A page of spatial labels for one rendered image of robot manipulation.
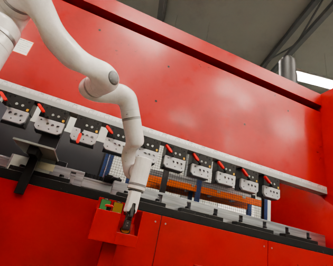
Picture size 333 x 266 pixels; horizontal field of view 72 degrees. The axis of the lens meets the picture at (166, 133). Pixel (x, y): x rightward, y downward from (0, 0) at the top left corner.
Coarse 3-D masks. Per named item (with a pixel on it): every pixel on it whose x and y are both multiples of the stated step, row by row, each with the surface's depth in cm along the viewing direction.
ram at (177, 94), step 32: (32, 32) 149; (96, 32) 166; (128, 32) 176; (32, 64) 142; (128, 64) 166; (160, 64) 176; (192, 64) 187; (32, 96) 136; (64, 96) 143; (160, 96) 167; (192, 96) 177; (224, 96) 188; (256, 96) 201; (160, 128) 158; (192, 128) 167; (224, 128) 177; (256, 128) 189; (288, 128) 201; (320, 128) 216; (224, 160) 168; (256, 160) 178; (288, 160) 189; (320, 160) 202; (320, 192) 191
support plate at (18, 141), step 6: (18, 138) 105; (18, 144) 111; (24, 144) 109; (30, 144) 107; (36, 144) 107; (24, 150) 121; (42, 150) 113; (48, 150) 111; (54, 150) 111; (42, 156) 126; (48, 156) 123; (54, 156) 120
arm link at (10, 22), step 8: (0, 0) 75; (0, 8) 77; (8, 8) 76; (0, 16) 69; (8, 16) 79; (16, 16) 79; (24, 16) 80; (0, 24) 69; (8, 24) 71; (16, 24) 81; (24, 24) 84; (8, 32) 71; (16, 32) 74; (16, 40) 75
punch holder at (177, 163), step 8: (168, 144) 156; (168, 152) 154; (176, 152) 157; (184, 152) 159; (168, 160) 152; (176, 160) 154; (184, 160) 157; (160, 168) 157; (168, 168) 153; (176, 168) 152
